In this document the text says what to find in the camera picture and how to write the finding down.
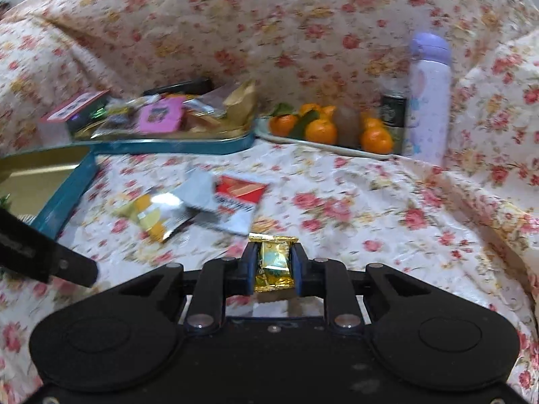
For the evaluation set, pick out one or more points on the teal tin box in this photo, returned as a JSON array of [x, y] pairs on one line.
[[168, 146]]

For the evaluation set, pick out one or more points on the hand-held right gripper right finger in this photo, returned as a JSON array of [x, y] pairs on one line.
[[298, 271]]

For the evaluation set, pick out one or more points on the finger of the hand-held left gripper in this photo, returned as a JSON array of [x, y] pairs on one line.
[[42, 256]]

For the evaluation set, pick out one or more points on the silver snack packet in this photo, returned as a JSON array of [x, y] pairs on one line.
[[198, 189]]

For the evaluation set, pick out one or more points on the dark drink can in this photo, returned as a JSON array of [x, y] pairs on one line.
[[393, 109]]

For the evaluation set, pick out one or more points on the red and white snack packet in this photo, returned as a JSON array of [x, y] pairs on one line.
[[236, 206]]

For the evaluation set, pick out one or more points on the pink snack packet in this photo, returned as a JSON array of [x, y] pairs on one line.
[[162, 115]]

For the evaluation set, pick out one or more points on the floral cloth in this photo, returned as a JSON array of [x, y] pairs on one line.
[[358, 219]]

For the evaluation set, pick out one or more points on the gold snack packet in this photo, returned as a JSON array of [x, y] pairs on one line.
[[273, 265]]

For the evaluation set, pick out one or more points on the red-topped box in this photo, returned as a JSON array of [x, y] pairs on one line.
[[75, 105]]

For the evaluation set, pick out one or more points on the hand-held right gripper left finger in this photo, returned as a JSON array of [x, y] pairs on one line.
[[251, 271]]

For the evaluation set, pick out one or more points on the purple thermos bottle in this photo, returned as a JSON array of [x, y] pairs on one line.
[[427, 105]]

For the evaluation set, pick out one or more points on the clear packet of dark cookies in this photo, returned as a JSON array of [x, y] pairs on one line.
[[120, 115]]

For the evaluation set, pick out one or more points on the teal tin lid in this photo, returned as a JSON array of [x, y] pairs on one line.
[[63, 193]]

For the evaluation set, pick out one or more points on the brown kiwi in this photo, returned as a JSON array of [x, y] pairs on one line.
[[348, 126]]

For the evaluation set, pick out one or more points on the tan paper bag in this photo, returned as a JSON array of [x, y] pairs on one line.
[[242, 101]]

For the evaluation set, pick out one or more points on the pile of mandarins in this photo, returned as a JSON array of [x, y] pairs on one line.
[[321, 131]]

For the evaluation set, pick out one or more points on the yellow and white snack packet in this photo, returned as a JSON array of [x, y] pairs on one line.
[[156, 214]]

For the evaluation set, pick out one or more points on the black flat packet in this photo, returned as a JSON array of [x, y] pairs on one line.
[[185, 85]]

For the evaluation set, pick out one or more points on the light blue fruit plate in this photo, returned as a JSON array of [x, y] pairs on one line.
[[337, 148]]

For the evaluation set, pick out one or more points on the green snack packet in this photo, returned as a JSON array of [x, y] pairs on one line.
[[4, 201]]

